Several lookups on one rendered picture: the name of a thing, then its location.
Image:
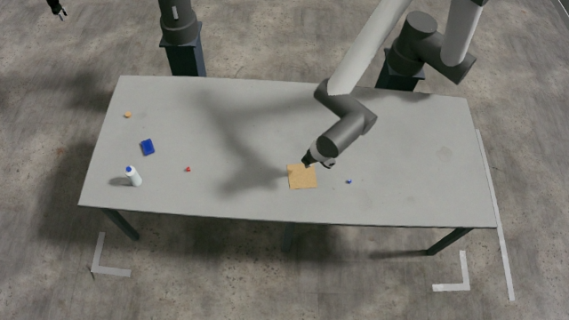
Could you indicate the white plastic bottle with blue cap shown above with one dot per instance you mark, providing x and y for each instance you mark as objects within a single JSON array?
[{"x": 133, "y": 176}]

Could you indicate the blue flat rectangular block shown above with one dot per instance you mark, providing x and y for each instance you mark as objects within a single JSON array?
[{"x": 148, "y": 147}]

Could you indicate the tan mat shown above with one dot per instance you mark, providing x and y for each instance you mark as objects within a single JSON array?
[{"x": 300, "y": 177}]

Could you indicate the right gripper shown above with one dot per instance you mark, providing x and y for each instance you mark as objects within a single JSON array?
[{"x": 56, "y": 7}]

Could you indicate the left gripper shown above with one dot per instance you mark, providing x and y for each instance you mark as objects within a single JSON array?
[{"x": 312, "y": 156}]

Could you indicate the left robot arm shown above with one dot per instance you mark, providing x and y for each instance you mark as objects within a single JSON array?
[{"x": 418, "y": 42}]

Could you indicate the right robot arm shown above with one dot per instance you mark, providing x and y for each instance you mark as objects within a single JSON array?
[{"x": 178, "y": 21}]

